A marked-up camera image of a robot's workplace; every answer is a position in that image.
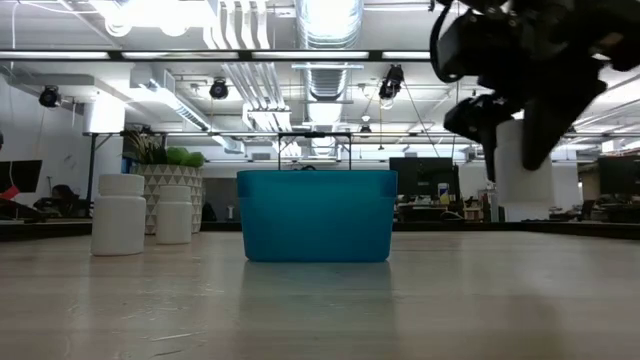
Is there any silver ventilation duct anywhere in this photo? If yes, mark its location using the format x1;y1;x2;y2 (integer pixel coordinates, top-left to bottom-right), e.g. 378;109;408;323
294;0;365;101

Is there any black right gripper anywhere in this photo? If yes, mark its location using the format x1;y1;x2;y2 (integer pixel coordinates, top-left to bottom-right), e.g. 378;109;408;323
443;29;609;184

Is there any person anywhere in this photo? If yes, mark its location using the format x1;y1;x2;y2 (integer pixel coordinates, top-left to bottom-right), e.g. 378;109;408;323
33;183;81;219

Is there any green succulent in patterned pot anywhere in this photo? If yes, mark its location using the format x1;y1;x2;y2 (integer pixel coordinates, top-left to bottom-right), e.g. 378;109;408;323
130;145;207;235

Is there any white pill bottle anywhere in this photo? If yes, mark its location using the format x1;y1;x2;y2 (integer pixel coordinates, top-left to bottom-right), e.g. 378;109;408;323
155;185;194;246
494;118;555;207
90;173;147;257

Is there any dark leafy plant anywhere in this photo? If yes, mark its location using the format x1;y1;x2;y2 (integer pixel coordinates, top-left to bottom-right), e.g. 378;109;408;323
121;128;167;166

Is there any blue plastic basket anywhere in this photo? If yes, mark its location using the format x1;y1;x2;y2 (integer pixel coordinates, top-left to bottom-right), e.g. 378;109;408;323
236;169;399;264

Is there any black computer monitor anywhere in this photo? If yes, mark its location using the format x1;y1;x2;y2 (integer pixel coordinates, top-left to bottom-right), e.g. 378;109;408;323
597;155;640;197
0;159;44;194
389;156;460;199

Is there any black metal rack frame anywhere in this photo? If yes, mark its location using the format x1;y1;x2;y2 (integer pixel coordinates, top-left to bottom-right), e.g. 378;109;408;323
277;131;353;172

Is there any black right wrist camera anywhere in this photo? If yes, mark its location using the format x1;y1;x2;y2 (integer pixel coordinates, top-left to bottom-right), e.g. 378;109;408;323
430;0;506;84

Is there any black ceiling spotlight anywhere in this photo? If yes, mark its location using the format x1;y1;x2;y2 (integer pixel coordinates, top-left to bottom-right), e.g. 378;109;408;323
208;78;230;101
378;63;405;100
38;84;62;109

